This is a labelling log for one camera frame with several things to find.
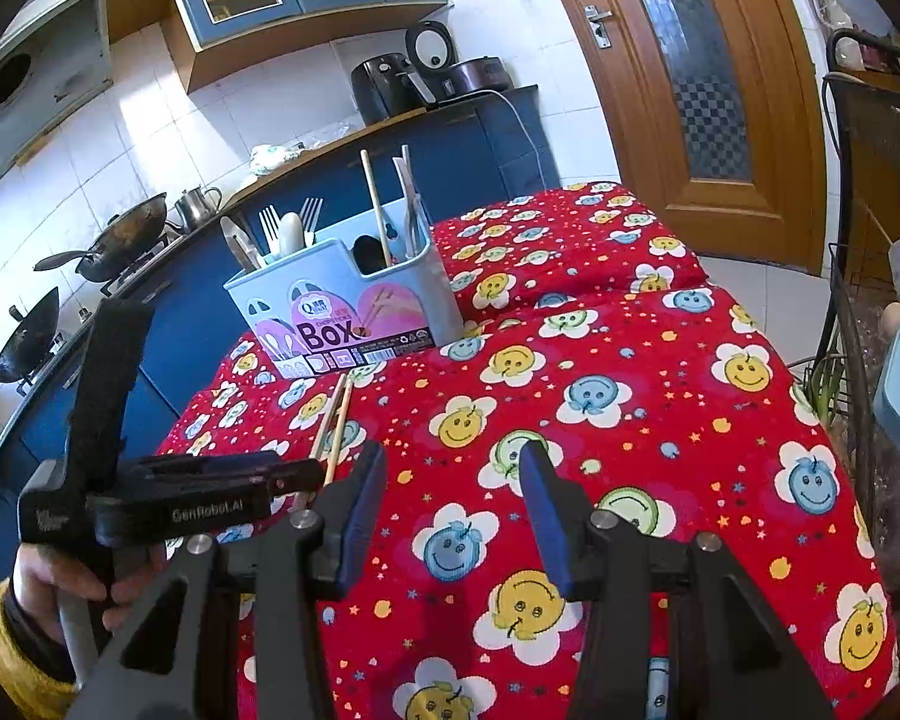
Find black air fryer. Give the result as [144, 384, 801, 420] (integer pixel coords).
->
[350, 52, 421, 125]

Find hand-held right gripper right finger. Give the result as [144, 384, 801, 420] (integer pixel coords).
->
[517, 441, 833, 720]

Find metal door handle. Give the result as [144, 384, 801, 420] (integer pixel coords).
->
[583, 5, 614, 50]

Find metal kettle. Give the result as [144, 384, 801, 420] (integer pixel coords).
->
[174, 186, 222, 233]

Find blue kitchen counter cabinets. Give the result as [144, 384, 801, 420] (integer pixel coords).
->
[0, 86, 560, 541]

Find person's left forearm yellow sleeve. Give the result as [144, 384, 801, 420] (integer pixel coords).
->
[0, 581, 76, 702]

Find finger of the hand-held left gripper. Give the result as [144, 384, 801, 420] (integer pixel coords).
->
[270, 460, 325, 500]

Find black metal rack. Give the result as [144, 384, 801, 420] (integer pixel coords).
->
[787, 30, 900, 593]

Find green onion stalks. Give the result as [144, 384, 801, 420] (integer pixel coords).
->
[791, 356, 852, 428]

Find red flower printed tablecloth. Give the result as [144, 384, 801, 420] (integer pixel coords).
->
[154, 180, 900, 720]

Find crumpled white cloth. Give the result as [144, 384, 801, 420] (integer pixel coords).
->
[249, 141, 305, 175]

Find light blue utensil holder box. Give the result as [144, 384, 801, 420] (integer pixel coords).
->
[223, 199, 466, 380]

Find white power cable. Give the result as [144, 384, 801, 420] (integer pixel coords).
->
[495, 90, 560, 192]

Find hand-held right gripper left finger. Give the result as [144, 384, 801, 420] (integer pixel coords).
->
[64, 441, 389, 720]

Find grey range hood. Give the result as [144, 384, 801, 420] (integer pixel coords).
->
[0, 0, 113, 211]

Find brown wooden chopstick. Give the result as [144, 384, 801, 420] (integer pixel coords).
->
[309, 373, 347, 464]
[292, 379, 356, 512]

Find gas stove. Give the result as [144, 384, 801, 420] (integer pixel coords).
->
[101, 229, 188, 297]

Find black rice cooker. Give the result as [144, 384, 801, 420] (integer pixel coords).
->
[405, 20, 511, 107]

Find person's left hand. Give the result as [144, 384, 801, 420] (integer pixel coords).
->
[11, 536, 170, 635]

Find black wok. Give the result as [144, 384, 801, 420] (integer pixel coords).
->
[34, 191, 170, 282]
[0, 286, 61, 391]

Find wooden door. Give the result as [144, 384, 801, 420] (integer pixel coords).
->
[529, 0, 830, 275]

